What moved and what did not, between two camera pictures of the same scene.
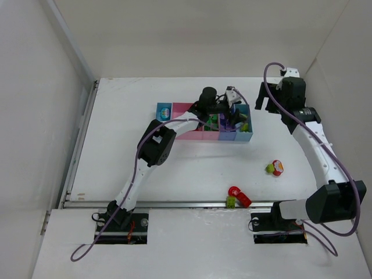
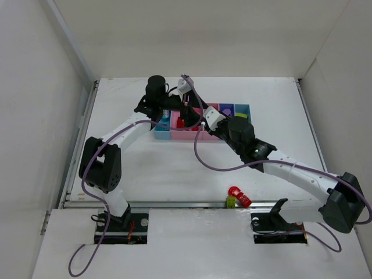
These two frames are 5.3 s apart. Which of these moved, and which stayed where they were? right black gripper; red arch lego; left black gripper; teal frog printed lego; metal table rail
Moved: left black gripper; right black gripper
Stayed: teal frog printed lego; red arch lego; metal table rail
